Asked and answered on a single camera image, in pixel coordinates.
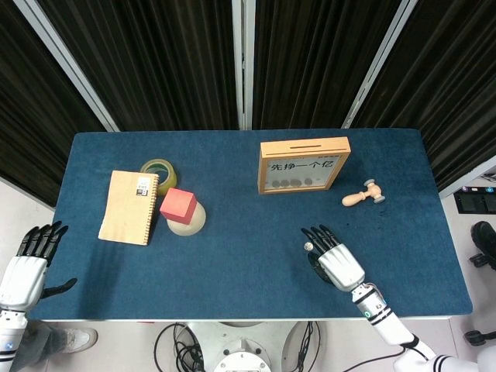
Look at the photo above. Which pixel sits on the black shoe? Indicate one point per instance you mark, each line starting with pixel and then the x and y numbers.
pixel 484 240

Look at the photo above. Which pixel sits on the black electronics box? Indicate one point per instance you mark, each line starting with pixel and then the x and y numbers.
pixel 474 201

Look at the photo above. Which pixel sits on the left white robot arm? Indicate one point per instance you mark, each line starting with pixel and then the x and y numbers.
pixel 9 337

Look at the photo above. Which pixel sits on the blue velvet table cloth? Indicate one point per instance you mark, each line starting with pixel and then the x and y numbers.
pixel 232 263

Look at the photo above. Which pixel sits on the clear yellowish tape roll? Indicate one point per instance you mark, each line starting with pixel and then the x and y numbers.
pixel 172 184

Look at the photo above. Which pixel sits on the black ribbed partition screen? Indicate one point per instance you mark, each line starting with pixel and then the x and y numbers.
pixel 23 116
pixel 155 58
pixel 457 77
pixel 310 58

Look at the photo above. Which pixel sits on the silver coin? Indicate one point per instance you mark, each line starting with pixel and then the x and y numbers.
pixel 308 246

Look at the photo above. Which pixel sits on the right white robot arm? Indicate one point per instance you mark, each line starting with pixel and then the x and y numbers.
pixel 387 325

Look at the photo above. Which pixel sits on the white sneaker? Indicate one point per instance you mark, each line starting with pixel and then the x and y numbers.
pixel 77 340

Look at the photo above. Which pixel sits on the red cube block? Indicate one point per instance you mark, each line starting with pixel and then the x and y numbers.
pixel 176 205

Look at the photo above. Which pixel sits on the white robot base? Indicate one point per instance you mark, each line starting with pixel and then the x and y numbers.
pixel 242 356

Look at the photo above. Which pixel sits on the small wooden toy hammer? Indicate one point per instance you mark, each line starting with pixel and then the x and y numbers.
pixel 354 199

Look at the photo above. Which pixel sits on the beige upturned bowl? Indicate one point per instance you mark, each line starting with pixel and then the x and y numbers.
pixel 195 224

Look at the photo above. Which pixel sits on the wooden frame money box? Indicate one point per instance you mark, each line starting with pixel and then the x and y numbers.
pixel 302 149

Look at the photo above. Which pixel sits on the left black-fingered robot hand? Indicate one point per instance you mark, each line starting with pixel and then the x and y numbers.
pixel 23 283

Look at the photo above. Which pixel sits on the beige spiral notebook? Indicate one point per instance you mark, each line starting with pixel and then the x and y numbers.
pixel 126 209

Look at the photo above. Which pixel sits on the right black-fingered robot hand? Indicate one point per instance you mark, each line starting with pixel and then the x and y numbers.
pixel 341 267

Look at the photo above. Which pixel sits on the black chair castor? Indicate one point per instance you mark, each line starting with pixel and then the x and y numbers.
pixel 476 337

